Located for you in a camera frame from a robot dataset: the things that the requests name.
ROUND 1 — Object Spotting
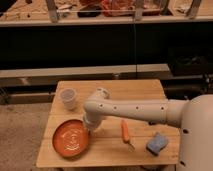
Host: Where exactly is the orange ceramic bowl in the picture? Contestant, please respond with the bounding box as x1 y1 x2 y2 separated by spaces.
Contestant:
52 119 89 158

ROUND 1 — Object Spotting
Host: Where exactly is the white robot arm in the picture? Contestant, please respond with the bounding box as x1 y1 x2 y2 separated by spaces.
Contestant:
83 88 213 171

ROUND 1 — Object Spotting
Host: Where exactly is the long wooden bench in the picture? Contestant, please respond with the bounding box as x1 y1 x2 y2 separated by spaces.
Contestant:
0 64 171 87

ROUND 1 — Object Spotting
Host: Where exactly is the clear plastic cup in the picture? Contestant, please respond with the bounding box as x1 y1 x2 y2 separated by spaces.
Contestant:
60 88 77 110

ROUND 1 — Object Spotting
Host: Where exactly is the orange carrot toy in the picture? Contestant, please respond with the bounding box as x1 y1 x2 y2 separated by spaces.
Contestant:
121 120 135 151

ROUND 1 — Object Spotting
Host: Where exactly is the wooden slatted table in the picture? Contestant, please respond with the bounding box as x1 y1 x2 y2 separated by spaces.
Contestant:
36 79 180 168

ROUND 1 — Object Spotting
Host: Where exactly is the blue sponge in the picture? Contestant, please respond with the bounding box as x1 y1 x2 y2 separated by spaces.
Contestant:
146 133 168 156

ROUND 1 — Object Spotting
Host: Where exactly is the black object on shelf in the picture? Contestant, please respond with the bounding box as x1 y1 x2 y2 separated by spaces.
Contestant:
77 5 102 18

